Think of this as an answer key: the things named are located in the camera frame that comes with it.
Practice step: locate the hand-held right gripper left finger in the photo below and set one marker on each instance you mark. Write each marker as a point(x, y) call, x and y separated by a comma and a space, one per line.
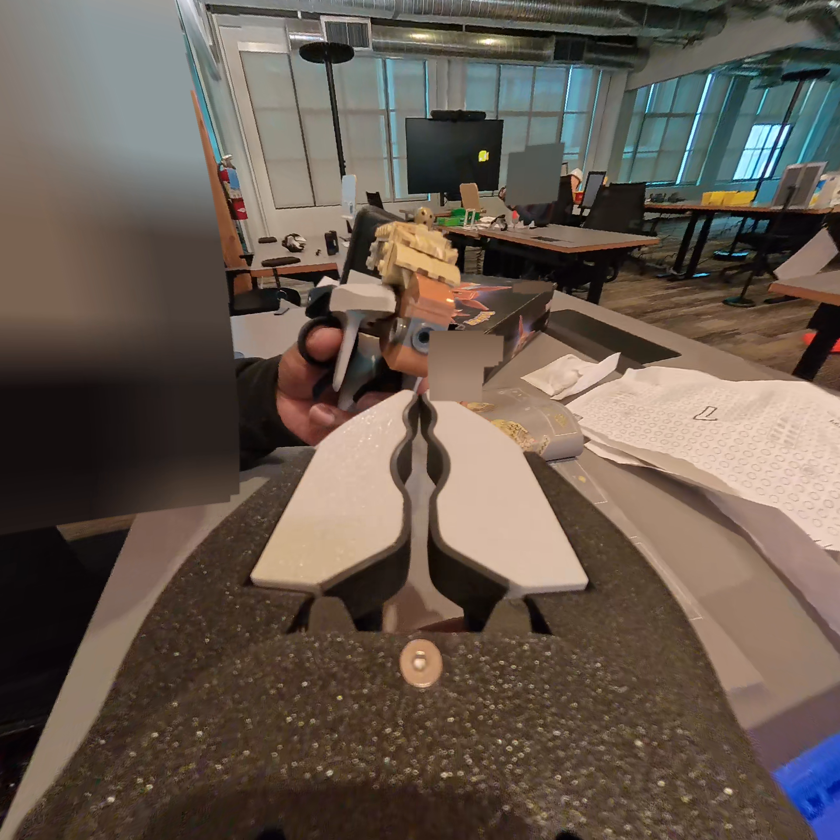
point(335, 519)

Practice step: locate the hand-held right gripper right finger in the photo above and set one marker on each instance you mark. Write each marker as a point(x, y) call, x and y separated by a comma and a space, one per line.
point(512, 519)

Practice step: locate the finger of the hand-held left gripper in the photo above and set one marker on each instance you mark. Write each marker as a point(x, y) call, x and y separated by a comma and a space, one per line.
point(361, 302)
point(374, 357)

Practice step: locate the tan brick model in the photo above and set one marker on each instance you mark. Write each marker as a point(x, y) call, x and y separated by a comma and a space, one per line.
point(420, 269)

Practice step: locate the blue plastic bin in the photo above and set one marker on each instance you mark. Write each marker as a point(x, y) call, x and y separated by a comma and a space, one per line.
point(814, 781)

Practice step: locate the person's left forearm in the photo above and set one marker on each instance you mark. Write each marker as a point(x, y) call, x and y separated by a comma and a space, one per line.
point(263, 414)

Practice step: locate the grey desk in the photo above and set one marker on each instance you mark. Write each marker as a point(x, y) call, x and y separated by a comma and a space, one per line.
point(709, 565)

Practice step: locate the black monitor screen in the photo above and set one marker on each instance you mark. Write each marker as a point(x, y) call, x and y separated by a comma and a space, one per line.
point(453, 155)

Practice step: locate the dark printed kit box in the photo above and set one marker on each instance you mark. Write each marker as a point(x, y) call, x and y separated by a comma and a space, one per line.
point(505, 322)

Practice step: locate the red fire extinguisher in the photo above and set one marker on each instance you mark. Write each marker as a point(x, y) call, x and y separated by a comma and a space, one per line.
point(234, 190)

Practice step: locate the wooden pillar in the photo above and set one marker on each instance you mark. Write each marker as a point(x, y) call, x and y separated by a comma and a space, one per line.
point(223, 223)

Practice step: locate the black floor lamp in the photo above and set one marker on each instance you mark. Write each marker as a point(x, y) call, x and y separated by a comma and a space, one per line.
point(328, 105)

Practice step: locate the flattened white paper bags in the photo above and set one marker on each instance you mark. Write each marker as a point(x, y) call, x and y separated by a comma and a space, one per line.
point(571, 377)

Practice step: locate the grey ceiling vent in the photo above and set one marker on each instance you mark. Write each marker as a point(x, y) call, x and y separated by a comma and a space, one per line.
point(345, 33)

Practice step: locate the white dotted paper sheet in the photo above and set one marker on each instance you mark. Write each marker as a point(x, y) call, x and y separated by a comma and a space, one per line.
point(722, 440)

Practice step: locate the wooden rim table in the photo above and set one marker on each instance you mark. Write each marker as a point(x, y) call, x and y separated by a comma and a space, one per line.
point(735, 217)

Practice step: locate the silver ceiling duct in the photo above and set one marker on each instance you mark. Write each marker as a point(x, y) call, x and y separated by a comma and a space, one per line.
point(525, 20)

